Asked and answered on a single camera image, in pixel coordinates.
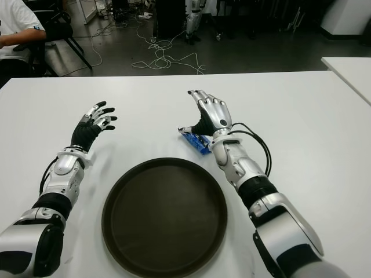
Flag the white cabinet with black base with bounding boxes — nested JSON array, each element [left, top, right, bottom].
[[320, 0, 371, 40]]

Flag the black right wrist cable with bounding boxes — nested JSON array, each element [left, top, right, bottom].
[[230, 122, 273, 177]]

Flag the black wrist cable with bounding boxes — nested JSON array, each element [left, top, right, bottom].
[[39, 158, 59, 195], [230, 122, 273, 177]]

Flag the white side table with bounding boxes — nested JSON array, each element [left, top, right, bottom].
[[321, 56, 371, 107]]

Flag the black cabinet on casters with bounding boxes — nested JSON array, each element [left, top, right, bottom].
[[155, 0, 188, 41]]

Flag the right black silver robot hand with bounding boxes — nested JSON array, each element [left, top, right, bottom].
[[177, 89, 234, 137]]

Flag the round dark brown tray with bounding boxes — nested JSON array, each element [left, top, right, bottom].
[[101, 157, 228, 278]]

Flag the tangled white floor cable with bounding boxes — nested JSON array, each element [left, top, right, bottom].
[[89, 17, 206, 75]]

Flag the blue Oreo cookie packet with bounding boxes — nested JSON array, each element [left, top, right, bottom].
[[178, 131, 211, 156]]

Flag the black office chair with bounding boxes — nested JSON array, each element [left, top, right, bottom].
[[14, 0, 93, 78]]

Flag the white panel board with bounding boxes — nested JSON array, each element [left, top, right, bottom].
[[74, 0, 98, 25]]

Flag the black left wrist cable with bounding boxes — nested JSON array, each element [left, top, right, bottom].
[[39, 158, 59, 195]]

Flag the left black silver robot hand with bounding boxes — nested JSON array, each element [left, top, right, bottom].
[[71, 101, 118, 153]]

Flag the silver humanoid robot legs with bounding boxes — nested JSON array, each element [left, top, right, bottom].
[[185, 0, 206, 44]]

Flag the seated person in white shirt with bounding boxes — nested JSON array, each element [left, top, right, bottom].
[[0, 0, 47, 85]]

